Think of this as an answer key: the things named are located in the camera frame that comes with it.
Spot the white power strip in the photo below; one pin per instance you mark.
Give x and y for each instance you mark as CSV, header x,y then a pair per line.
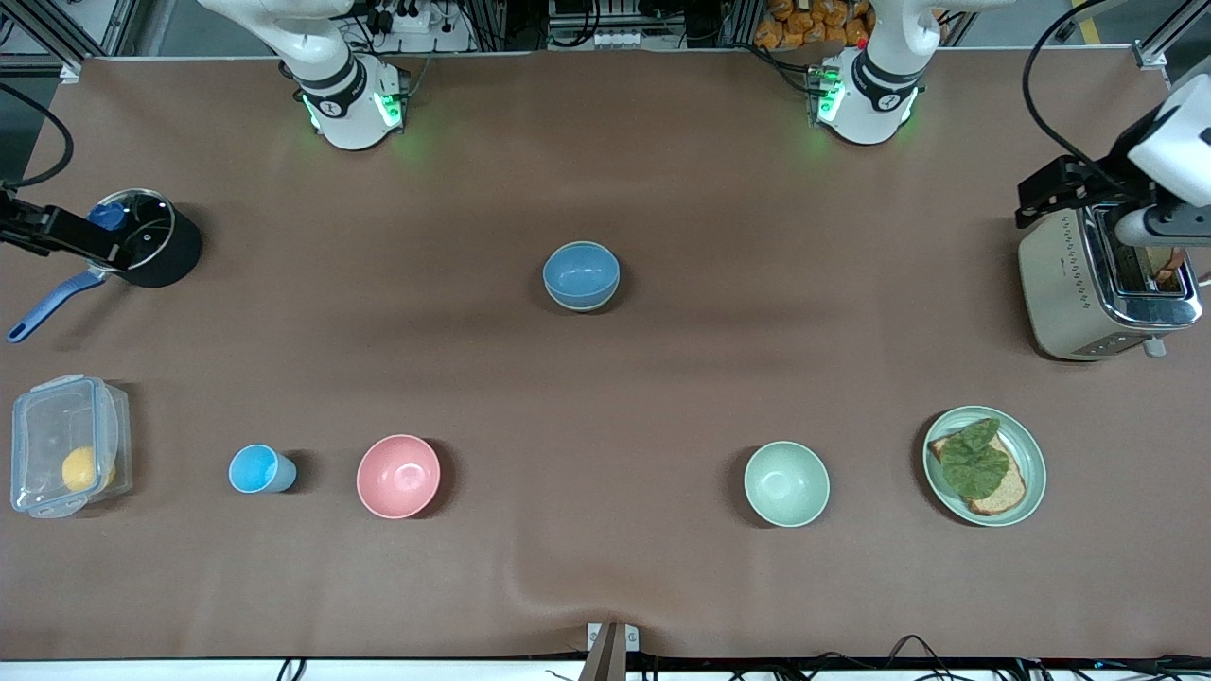
x,y
623,39
407,17

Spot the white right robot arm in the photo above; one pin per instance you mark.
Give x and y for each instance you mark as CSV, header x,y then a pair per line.
x,y
341,85

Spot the glass pot lid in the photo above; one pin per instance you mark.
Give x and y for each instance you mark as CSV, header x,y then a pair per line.
x,y
142,222

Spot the silver toaster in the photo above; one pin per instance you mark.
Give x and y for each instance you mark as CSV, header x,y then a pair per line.
x,y
1069,293

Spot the metal bracket with post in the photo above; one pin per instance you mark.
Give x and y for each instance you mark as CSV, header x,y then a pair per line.
x,y
611,648

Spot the pink bowl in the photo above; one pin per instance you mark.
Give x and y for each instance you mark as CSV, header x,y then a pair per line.
x,y
397,478

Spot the light green plate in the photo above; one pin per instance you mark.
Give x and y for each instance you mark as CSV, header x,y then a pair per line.
x,y
1031,454

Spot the aluminium frame profile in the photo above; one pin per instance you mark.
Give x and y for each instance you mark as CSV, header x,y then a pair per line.
x,y
66,28
1168,47

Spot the green lettuce leaf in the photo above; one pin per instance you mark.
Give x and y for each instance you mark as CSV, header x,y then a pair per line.
x,y
974,463

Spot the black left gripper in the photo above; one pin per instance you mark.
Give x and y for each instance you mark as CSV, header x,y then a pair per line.
x,y
1106,186

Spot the bag of orange buns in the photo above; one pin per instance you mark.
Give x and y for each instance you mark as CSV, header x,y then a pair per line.
x,y
814,24

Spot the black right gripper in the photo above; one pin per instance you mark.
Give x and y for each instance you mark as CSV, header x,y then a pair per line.
x,y
17,225

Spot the light blue cup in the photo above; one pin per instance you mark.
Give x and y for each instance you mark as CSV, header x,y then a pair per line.
x,y
254,469

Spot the brown table cover mat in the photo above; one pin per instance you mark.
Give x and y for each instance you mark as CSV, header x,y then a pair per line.
x,y
605,426

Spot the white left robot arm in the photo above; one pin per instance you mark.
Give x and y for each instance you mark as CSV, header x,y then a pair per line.
x,y
875,95

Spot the blue bowl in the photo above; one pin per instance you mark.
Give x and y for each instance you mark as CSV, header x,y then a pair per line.
x,y
581,271

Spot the bread slice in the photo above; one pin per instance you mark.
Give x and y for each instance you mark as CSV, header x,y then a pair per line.
x,y
1008,492

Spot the clear plastic lidded container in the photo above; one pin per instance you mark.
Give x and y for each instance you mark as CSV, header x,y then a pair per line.
x,y
47,426

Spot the yellow lemon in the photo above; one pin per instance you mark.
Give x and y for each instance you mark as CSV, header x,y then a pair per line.
x,y
85,469

